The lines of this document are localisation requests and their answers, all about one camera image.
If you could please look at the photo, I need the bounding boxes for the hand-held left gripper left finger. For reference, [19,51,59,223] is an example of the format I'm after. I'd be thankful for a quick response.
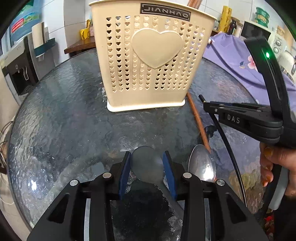
[26,151,132,241]

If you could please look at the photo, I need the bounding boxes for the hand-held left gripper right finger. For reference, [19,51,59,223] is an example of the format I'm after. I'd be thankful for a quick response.
[162,151,269,241]

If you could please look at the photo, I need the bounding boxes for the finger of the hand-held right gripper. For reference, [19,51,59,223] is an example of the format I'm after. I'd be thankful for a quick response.
[220,103,270,109]
[203,101,271,115]

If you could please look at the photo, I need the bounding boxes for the black chopstick gold tip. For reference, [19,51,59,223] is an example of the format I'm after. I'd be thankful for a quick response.
[198,94,247,207]

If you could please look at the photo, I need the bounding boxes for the round-bowl steel spoon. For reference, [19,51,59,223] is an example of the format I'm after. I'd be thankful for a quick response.
[129,146,188,220]

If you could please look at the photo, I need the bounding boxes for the cream plastic utensil holder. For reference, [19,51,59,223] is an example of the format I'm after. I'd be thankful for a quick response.
[88,0,218,113]

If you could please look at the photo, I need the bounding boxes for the person's right hand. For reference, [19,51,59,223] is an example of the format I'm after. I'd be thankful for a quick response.
[259,141,296,197]

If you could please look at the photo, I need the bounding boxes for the oval steel spoon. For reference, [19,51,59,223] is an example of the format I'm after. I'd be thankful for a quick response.
[188,144,217,182]

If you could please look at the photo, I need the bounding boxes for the white kettle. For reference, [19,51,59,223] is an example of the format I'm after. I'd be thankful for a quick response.
[277,50,296,77]

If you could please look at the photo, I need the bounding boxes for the purple floral cloth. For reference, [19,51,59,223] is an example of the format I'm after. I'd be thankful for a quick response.
[202,32,296,105]

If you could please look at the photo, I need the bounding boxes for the white microwave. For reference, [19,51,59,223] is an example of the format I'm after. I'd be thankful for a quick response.
[240,20,285,54]

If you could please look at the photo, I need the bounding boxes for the yellow roll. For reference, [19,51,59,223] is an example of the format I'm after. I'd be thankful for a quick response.
[218,6,232,35]

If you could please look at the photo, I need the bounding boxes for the wooden counter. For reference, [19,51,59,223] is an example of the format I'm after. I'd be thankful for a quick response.
[64,35,97,55]

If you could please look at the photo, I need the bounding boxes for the yellow cup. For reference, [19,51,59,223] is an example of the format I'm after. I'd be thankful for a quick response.
[80,20,92,40]

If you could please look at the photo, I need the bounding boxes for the teal cup holder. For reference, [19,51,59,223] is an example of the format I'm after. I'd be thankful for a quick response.
[33,37,56,61]

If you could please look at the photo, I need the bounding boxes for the water dispenser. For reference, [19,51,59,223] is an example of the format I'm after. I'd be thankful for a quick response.
[0,35,47,98]

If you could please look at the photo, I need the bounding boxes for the white cup tube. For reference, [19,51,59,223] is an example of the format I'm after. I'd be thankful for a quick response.
[32,22,45,50]

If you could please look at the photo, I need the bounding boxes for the blue water jug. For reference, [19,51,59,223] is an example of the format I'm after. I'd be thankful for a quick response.
[9,0,43,39]

